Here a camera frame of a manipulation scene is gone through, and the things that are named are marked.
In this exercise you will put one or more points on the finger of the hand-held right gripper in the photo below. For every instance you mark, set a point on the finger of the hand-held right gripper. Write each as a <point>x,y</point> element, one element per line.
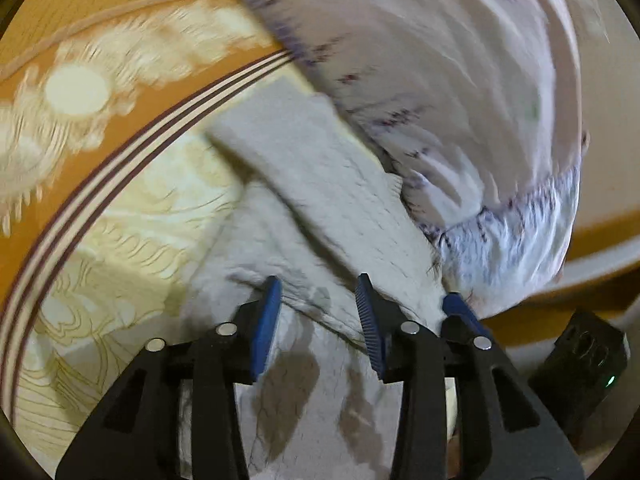
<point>457,307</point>

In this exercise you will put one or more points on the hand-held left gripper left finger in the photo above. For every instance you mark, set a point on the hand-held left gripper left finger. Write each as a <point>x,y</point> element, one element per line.
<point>267,320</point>

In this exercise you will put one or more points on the pink floral pillow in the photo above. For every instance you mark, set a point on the pink floral pillow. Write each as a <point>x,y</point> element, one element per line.
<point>425,60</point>

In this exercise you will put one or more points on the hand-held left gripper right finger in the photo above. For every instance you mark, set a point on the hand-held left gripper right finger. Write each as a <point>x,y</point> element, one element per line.
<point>369,325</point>

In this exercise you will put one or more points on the white lavender print pillow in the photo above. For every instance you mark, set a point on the white lavender print pillow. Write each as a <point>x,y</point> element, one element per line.
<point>510,250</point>

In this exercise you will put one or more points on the yellow patterned bed sheet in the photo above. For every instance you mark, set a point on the yellow patterned bed sheet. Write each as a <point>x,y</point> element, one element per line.
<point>125,240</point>

